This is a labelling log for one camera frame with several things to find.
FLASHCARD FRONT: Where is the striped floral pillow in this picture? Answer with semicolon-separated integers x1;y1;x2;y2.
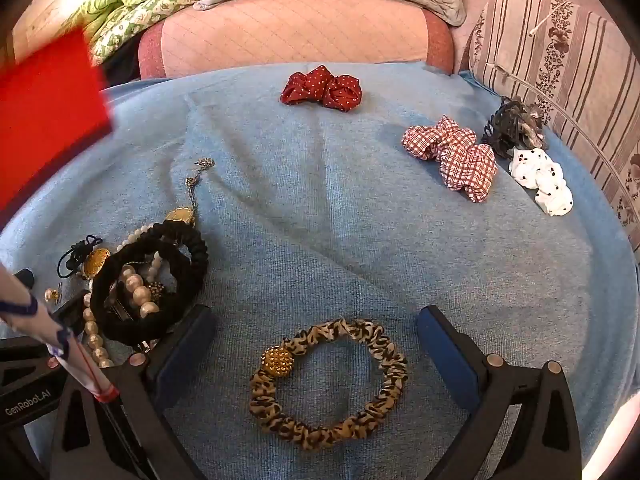
465;0;640;253

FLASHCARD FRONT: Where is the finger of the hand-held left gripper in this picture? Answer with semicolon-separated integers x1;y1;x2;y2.
50;290;93;333

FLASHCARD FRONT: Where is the black hair claw clip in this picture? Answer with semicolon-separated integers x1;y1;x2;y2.
481;96;548;153

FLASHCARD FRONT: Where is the red checked scrunchie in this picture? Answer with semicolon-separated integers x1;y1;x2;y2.
401;115;498;204

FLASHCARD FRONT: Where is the green floral quilt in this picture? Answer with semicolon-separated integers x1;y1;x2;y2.
25;0;251;66

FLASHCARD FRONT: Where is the leopard print scrunchie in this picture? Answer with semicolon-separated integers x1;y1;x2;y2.
248;317;409;453

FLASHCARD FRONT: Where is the gold pendant necklace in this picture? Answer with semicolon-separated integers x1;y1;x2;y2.
164;157;217;227

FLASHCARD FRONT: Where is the pink quilted mattress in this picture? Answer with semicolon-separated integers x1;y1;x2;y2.
137;0;456;81

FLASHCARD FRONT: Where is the white polka dot scrunchie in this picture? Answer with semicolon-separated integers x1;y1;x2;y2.
508;147;574;217

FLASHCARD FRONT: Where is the blue blanket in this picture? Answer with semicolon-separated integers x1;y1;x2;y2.
0;57;640;480

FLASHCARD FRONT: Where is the black hair tie gold button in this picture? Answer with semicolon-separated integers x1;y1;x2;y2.
56;235;112;281

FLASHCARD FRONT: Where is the red polka dot scrunchie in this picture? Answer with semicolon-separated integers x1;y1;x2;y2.
280;66;363;112

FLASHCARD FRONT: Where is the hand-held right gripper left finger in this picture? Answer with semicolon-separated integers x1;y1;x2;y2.
48;304;217;480

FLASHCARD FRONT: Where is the black cloth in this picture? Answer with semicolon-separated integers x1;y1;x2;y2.
97;47;143;88

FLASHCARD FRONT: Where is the pearl necklace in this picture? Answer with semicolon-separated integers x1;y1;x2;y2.
81;224;168;369

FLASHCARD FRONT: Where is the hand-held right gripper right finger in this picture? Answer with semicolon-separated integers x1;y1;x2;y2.
416;305;583;480

